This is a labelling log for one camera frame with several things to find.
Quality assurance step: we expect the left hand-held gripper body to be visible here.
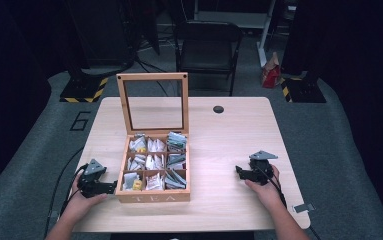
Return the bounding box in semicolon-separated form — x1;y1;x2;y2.
77;158;107;199

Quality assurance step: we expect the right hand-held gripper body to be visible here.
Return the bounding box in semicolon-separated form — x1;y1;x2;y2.
248;150;279;186

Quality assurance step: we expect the wooden tea box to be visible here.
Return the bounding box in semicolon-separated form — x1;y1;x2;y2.
115;72;192;204

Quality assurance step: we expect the person's left hand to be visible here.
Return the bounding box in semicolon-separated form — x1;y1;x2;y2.
66;173;108;218

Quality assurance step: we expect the person's right hand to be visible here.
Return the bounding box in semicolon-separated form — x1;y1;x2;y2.
244;164;283;211

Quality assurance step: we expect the white red tea bags group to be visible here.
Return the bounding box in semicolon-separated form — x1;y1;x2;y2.
145;137;166;192

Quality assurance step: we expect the white yellow tea bags group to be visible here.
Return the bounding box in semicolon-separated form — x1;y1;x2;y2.
122;133;148;192

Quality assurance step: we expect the grey metal clip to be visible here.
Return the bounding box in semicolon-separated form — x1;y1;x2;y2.
292;203;316;214

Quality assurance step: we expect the grey blue tea bags group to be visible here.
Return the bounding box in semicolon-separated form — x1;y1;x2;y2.
164;130;188;190

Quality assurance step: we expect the black stand yellow-striped base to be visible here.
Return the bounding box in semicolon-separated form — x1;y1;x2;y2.
59;0;137;104
278;0;327;104

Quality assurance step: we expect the red paper bag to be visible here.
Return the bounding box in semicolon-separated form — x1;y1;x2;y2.
261;51;282;89

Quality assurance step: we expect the black folding chair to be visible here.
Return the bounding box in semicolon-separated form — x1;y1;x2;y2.
173;20;245;98

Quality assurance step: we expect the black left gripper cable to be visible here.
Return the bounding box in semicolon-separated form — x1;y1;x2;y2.
43;146;90;239

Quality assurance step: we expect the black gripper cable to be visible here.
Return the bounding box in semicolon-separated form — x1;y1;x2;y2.
257;164;322;240
43;146;90;239

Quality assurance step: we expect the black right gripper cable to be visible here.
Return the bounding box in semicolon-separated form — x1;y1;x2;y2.
257;164;322;240

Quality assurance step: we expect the black floor cable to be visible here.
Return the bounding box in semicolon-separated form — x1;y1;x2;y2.
133;56;180;98

